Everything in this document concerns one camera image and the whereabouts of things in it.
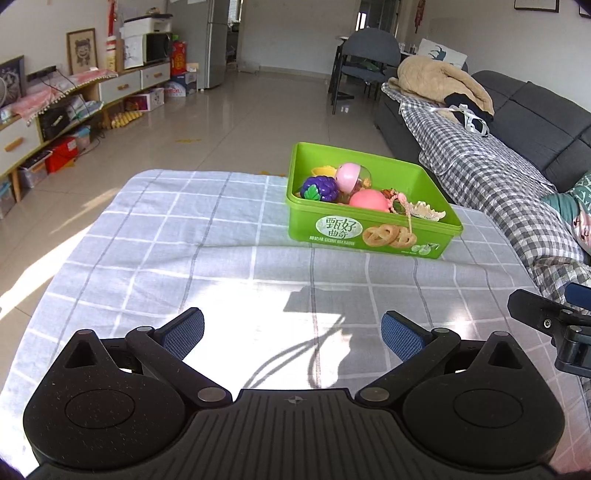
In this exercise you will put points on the black white checked blanket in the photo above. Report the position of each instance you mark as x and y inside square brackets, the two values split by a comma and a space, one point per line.
[485, 166]

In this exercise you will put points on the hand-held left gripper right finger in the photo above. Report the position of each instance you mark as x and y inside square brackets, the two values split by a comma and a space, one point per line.
[401, 337]

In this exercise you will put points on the microwave oven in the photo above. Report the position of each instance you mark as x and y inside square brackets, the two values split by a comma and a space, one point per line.
[157, 48]

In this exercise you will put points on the clear storage bin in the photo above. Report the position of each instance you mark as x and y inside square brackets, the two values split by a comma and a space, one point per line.
[32, 175]

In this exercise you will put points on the silver fridge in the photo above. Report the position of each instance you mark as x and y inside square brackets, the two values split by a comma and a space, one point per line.
[210, 41]

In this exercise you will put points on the pink fringed cloth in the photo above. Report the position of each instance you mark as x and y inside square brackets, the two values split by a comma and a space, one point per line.
[46, 94]

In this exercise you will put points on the white cardboard box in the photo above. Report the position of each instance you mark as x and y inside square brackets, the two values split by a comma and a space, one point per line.
[182, 85]

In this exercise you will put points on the green plastic box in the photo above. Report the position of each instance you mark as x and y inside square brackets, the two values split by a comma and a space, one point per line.
[341, 230]

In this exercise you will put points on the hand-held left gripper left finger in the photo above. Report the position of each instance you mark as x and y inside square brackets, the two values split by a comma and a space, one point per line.
[187, 332]

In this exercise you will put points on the grey checked tablecloth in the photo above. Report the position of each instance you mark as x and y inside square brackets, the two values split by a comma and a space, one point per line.
[184, 240]

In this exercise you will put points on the pink toy pig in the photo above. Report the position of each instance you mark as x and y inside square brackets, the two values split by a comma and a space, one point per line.
[369, 202]

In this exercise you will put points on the wooden cabinet with white drawers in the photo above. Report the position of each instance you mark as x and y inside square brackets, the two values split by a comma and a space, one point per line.
[120, 85]

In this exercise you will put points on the dark framed picture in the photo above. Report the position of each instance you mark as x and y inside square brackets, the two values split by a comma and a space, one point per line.
[11, 78]

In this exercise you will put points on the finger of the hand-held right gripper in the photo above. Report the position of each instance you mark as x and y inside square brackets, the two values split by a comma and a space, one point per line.
[581, 294]
[535, 311]

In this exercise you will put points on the cream jagged toy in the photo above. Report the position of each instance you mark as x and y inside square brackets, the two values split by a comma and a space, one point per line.
[427, 213]

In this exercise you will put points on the framed cartoon picture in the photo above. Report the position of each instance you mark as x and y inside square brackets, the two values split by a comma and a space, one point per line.
[82, 50]

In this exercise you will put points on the red storage box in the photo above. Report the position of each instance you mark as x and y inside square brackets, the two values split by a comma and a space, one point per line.
[61, 154]

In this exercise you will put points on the light framed wall picture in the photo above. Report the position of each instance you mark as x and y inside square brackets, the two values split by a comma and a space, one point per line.
[535, 4]

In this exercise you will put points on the yellow toy teapot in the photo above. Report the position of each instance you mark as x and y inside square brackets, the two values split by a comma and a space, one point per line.
[323, 170]

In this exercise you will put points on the tall red box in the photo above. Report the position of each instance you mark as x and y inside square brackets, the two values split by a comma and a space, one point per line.
[178, 57]

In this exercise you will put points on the pink capsule ball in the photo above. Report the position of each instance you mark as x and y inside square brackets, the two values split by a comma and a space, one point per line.
[351, 177]

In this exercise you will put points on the dark grey sofa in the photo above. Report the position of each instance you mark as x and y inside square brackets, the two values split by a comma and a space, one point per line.
[531, 106]

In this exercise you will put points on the row of yellow toys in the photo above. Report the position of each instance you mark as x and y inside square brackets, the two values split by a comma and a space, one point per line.
[125, 120]

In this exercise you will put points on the white cushion with horse print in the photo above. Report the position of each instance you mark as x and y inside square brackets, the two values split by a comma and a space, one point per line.
[441, 53]

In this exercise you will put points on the white pink toy box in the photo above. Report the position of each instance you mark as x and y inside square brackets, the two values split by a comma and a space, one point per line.
[145, 99]

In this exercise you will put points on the teal patterned cushion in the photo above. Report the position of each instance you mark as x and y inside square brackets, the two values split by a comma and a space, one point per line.
[568, 203]

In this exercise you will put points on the purple toy grapes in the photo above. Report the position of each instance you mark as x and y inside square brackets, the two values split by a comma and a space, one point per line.
[321, 188]

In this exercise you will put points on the black garment with white ribbon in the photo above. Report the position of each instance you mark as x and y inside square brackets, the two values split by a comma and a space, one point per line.
[468, 110]

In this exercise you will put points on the grey chair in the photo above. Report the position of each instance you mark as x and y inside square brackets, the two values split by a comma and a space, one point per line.
[369, 50]

